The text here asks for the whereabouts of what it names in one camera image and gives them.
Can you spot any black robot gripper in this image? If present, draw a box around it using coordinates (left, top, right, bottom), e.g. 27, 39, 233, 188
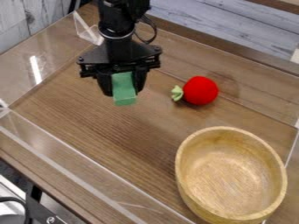
77, 39, 162, 97

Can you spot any green rectangular block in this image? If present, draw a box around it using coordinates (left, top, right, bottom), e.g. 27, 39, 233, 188
112, 72, 136, 106

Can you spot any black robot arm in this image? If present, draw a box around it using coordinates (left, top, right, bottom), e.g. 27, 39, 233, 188
77, 0, 162, 97

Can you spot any brown wooden bowl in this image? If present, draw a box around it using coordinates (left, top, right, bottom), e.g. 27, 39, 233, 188
174, 126, 286, 224

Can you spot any red plush strawberry toy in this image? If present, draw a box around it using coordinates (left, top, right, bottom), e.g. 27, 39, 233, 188
170, 76, 218, 105

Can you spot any clear acrylic corner bracket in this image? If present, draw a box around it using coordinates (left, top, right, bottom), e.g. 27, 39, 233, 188
72, 11, 104, 46

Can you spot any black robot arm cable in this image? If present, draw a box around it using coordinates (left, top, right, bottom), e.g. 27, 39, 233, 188
133, 16, 158, 46

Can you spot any clear acrylic wall panel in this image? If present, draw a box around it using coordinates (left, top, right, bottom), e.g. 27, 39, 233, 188
0, 100, 194, 224

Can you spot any black cable at table corner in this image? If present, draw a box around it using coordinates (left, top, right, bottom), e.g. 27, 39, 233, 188
0, 197, 33, 224

